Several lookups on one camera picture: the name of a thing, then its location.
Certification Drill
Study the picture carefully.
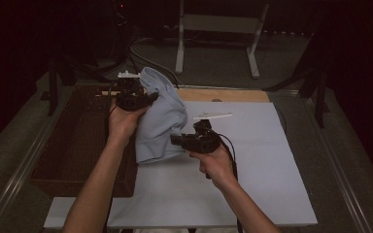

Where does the white table board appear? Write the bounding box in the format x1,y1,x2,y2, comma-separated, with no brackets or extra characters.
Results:
43,100,319,229

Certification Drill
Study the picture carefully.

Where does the person's left hand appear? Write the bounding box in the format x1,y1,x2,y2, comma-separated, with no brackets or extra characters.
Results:
107,100,149,146

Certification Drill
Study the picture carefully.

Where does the bundle of floor cables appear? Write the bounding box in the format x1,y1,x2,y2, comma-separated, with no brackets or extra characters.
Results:
127,35,184,90

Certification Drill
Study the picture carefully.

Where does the black equipment with red light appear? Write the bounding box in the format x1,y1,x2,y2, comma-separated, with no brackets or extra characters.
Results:
108,0,134,62

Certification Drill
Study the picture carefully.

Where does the white metal stand frame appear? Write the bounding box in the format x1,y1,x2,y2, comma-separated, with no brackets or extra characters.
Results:
174,0,271,80

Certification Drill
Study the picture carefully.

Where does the metal floor rail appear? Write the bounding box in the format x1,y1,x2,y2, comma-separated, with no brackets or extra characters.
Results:
0,96,66,233
304,96,373,233

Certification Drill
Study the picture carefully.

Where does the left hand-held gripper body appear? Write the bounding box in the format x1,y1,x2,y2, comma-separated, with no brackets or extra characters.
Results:
114,70,150,113

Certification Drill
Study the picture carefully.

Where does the person's right hand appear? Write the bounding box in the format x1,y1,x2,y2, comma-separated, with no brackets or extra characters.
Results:
188,146,238,191

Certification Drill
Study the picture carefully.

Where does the right hand-held gripper cable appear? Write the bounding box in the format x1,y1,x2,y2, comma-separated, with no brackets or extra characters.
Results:
205,130,245,233

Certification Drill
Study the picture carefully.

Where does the brown wicker basket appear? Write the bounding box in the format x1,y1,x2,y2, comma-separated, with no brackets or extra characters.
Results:
28,85,148,198

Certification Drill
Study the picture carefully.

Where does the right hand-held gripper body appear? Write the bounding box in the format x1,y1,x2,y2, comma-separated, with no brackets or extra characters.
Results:
178,112,234,154

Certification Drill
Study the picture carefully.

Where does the light blue tank top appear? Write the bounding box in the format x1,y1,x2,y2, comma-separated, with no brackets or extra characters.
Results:
135,66,188,164

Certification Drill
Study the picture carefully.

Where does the black tripod stand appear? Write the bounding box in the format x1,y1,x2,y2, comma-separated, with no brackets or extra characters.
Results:
261,32,331,129
40,54,116,117

